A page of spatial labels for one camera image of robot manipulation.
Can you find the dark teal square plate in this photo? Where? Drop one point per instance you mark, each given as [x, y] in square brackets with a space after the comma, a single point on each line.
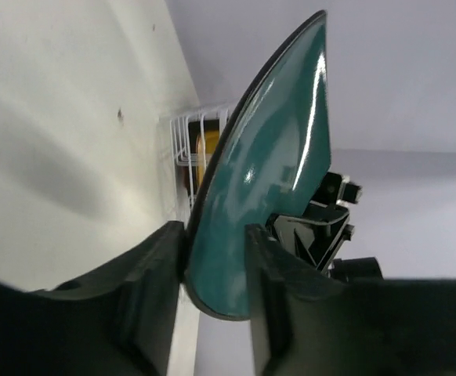
[270, 159]

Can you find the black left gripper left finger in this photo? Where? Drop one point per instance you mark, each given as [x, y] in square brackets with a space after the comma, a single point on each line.
[116, 319]

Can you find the yellow square plate black rim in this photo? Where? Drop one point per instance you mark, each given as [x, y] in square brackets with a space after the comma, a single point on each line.
[211, 137]

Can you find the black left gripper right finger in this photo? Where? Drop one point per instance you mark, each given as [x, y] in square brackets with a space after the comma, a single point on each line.
[304, 323]

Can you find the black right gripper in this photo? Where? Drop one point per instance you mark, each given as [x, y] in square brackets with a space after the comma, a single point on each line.
[316, 235]

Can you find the clear wire dish rack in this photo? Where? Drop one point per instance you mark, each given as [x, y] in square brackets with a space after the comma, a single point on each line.
[181, 153]

